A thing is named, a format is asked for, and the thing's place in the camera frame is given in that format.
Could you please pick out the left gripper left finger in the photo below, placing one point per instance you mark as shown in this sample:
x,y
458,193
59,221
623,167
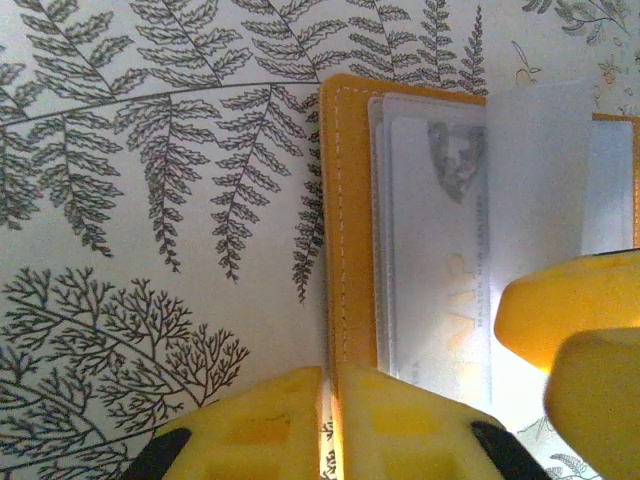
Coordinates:
x,y
240,440

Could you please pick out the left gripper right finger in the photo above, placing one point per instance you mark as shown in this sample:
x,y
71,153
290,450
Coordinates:
x,y
410,440

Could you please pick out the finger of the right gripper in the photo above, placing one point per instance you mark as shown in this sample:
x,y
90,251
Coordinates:
x,y
600,400
575,300

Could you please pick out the white VIP credit card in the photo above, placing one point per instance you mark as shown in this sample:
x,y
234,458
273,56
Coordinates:
x,y
430,250

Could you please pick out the orange leather card holder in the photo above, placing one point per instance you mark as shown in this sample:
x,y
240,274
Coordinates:
x,y
350,225

